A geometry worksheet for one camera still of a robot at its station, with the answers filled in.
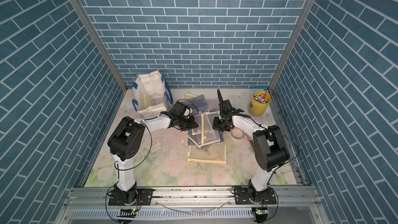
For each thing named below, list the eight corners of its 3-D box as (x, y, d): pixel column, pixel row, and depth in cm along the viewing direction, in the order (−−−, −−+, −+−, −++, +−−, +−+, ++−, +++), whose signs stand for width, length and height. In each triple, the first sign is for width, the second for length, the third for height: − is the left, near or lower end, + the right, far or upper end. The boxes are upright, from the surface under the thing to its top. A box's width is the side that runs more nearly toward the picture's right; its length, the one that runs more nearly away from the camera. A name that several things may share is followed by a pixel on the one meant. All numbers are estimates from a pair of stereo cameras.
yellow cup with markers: (249, 120, 106) (254, 107, 94) (246, 104, 115) (250, 90, 103) (267, 120, 106) (274, 107, 94) (262, 104, 115) (268, 91, 103)
